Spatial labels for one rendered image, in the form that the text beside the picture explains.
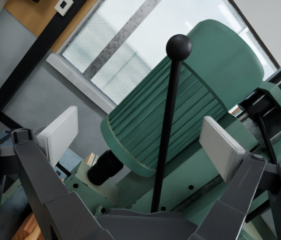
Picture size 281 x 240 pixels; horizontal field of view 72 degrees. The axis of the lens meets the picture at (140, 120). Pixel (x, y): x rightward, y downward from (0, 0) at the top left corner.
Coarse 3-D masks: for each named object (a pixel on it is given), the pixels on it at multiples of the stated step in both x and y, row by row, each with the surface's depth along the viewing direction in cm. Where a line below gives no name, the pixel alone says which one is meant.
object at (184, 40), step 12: (180, 36) 24; (168, 48) 25; (180, 48) 24; (180, 60) 26; (168, 84) 27; (168, 96) 28; (168, 108) 28; (168, 120) 29; (168, 132) 29; (168, 144) 30; (156, 168) 32; (156, 180) 33; (156, 192) 33; (156, 204) 34
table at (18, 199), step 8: (72, 152) 79; (64, 160) 72; (72, 160) 75; (80, 160) 79; (56, 168) 66; (72, 168) 72; (64, 176) 66; (16, 192) 50; (24, 192) 52; (8, 200) 47; (16, 200) 49; (24, 200) 50; (0, 208) 45; (8, 208) 46; (16, 208) 47; (24, 208) 49; (0, 216) 44; (8, 216) 45; (16, 216) 46; (0, 224) 43; (8, 224) 44; (16, 224) 45; (0, 232) 41; (8, 232) 42
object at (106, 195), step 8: (80, 168) 49; (88, 168) 51; (72, 176) 46; (80, 176) 46; (72, 184) 46; (80, 184) 46; (88, 184) 47; (104, 184) 51; (112, 184) 54; (80, 192) 47; (88, 192) 47; (96, 192) 47; (104, 192) 49; (112, 192) 51; (88, 200) 48; (96, 200) 48; (104, 200) 48; (112, 200) 49; (88, 208) 49; (96, 208) 49
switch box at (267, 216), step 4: (264, 212) 40; (268, 212) 39; (264, 216) 39; (268, 216) 39; (264, 220) 39; (268, 220) 38; (272, 220) 38; (268, 224) 38; (272, 224) 37; (272, 228) 37; (276, 236) 36
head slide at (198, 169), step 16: (240, 112) 44; (224, 128) 38; (240, 128) 38; (192, 144) 42; (256, 144) 39; (176, 160) 43; (192, 160) 40; (208, 160) 40; (128, 176) 56; (176, 176) 41; (192, 176) 42; (208, 176) 42; (128, 192) 49; (144, 192) 44; (176, 192) 43; (192, 192) 43; (128, 208) 44; (144, 208) 44; (160, 208) 45
